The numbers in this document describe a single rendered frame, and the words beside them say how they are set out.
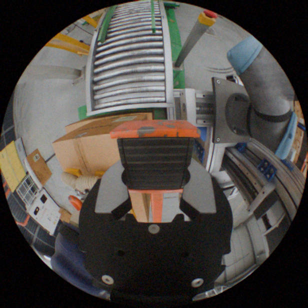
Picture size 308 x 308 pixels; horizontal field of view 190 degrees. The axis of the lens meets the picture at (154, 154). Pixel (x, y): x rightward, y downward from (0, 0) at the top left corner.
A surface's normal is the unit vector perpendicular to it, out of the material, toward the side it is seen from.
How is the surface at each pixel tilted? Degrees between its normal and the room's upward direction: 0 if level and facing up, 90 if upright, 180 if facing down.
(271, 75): 58
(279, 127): 52
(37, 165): 90
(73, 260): 78
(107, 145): 1
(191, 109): 0
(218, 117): 0
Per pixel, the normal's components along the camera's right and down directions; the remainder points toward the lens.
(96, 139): -0.03, 0.48
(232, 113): -0.96, 0.22
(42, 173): 0.88, -0.40
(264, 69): -0.63, 0.75
